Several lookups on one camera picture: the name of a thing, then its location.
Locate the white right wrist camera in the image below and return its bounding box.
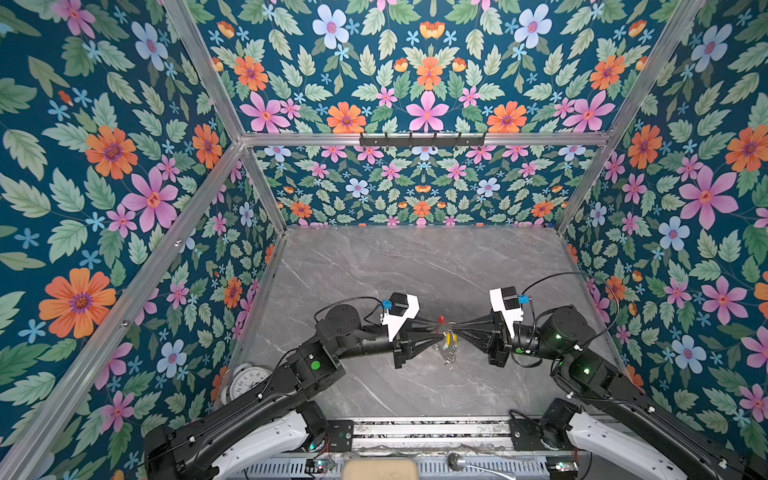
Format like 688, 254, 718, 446
489, 286, 530, 339

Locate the metal keyring with red grip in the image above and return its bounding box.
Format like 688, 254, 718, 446
435, 316, 458, 365

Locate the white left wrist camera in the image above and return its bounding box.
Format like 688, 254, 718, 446
381, 292, 420, 342

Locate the black hook rack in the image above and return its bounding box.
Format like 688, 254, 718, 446
358, 132, 486, 149

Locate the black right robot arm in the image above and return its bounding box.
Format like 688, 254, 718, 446
450, 306, 767, 479

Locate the round metal knob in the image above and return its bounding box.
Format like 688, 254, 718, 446
447, 452, 467, 472

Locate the white analog clock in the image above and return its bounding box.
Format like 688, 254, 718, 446
219, 363, 273, 406

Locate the beige pad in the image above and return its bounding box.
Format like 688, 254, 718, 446
341, 459, 419, 480

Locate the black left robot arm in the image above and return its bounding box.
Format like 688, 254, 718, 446
144, 304, 444, 479

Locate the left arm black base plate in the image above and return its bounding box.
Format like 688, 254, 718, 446
304, 419, 355, 454

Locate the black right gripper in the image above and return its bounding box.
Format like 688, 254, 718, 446
456, 310, 566, 372

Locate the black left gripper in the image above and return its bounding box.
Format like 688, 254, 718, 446
337, 310, 449, 369

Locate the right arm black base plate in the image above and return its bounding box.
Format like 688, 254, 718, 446
508, 412, 572, 451

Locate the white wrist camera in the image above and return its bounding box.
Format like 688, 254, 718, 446
489, 286, 530, 339
381, 292, 420, 342

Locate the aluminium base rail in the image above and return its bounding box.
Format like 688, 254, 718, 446
239, 415, 577, 457

